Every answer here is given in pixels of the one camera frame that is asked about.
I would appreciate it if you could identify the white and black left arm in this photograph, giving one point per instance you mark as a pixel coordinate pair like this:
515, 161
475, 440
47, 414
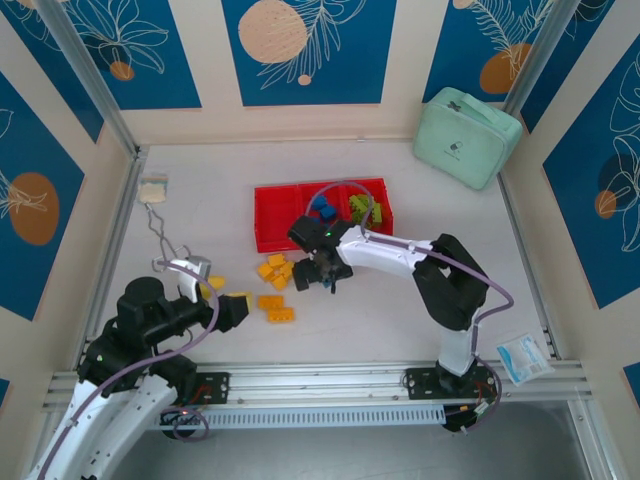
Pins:
90, 435

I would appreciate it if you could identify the blue square lego brick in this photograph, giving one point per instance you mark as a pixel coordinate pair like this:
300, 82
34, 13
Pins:
328, 214
328, 287
320, 202

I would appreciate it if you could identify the white and blue wipes packet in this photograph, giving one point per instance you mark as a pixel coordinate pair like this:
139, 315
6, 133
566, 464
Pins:
525, 360

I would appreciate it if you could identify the small clear zip bag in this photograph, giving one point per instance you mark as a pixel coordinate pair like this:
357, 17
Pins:
152, 190

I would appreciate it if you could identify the aluminium frame post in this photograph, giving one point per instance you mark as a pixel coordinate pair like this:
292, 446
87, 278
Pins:
537, 55
90, 75

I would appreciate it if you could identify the aluminium side rail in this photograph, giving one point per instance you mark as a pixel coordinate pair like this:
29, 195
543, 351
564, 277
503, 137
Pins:
112, 260
530, 270

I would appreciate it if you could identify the long green lego brick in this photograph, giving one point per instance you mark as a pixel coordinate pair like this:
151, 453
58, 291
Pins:
373, 213
357, 201

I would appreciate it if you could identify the mint green fabric bag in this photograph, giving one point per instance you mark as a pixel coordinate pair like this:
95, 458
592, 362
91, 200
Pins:
465, 140

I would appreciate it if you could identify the red plastic bin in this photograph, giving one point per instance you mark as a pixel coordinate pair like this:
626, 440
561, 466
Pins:
275, 220
382, 192
306, 195

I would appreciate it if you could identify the yellow lego brick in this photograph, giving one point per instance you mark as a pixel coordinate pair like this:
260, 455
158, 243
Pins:
286, 268
270, 301
275, 260
265, 271
280, 283
281, 315

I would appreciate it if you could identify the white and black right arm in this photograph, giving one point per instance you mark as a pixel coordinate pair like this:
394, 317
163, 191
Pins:
380, 252

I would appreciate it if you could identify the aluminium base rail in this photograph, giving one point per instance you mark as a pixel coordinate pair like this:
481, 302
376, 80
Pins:
320, 382

